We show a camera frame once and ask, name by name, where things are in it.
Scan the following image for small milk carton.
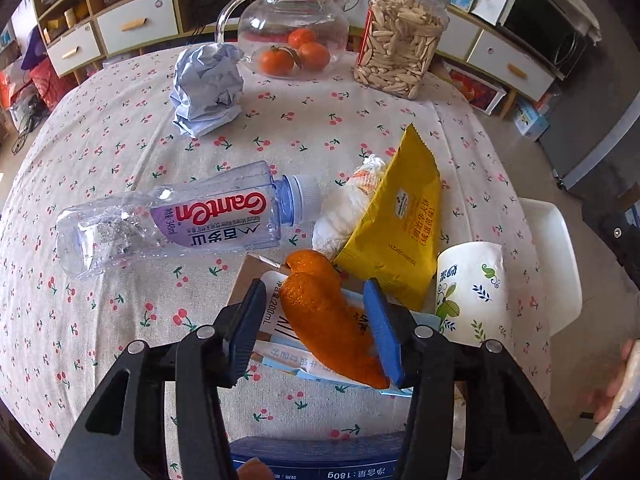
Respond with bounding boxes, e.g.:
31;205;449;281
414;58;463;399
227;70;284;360
225;253;416;398

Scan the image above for tomatoes in teapot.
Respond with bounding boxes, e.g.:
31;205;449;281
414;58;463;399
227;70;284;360
259;45;296;78

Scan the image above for glass teapot with bamboo lid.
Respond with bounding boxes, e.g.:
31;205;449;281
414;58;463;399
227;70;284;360
215;0;351;80

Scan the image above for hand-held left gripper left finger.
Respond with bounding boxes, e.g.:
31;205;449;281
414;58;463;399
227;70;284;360
50;277;268;480

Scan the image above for red bag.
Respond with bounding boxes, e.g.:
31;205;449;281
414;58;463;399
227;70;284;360
30;57;68;111

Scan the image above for white tissue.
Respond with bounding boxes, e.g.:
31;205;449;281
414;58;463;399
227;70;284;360
312;154;388;258

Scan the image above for blue and white box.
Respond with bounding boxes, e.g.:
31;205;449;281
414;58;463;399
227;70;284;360
512;97;551;141

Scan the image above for yellow snack packet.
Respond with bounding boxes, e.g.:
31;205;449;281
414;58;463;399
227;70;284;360
332;122;443;313

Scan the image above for blue packaging box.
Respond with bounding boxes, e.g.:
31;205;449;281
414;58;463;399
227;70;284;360
227;430;416;480

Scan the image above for clear jar of seeds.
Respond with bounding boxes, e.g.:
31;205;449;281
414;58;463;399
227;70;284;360
354;0;451;101

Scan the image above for clear plastic water bottle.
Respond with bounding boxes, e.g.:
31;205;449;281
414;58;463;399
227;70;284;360
55;160;323;281

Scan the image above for white cabinet drawer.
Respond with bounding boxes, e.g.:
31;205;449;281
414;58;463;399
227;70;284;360
96;0;180;56
46;22;103;78
467;30;556;102
435;7;483;58

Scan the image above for person's right hand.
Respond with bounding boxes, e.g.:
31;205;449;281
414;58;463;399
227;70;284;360
582;339;640;426

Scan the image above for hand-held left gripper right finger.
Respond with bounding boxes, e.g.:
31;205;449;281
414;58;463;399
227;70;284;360
362;277;576;480

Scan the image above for crumpled pale blue paper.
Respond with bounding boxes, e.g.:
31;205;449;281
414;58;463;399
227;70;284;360
171;43;246;138

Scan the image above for cherry print tablecloth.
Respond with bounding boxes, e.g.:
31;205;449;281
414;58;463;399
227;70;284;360
0;50;551;480

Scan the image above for tangerine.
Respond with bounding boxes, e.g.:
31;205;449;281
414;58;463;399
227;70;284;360
297;41;332;72
288;27;319;50

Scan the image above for black appliance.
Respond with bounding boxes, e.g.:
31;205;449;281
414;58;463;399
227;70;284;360
500;0;588;81

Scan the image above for white plastic chair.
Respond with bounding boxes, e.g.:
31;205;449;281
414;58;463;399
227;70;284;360
517;199;583;338

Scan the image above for colourful picture box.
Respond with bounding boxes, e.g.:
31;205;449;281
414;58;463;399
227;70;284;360
442;62;508;113

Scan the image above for white printed paper cup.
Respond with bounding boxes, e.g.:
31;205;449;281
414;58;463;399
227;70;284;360
434;241;505;346

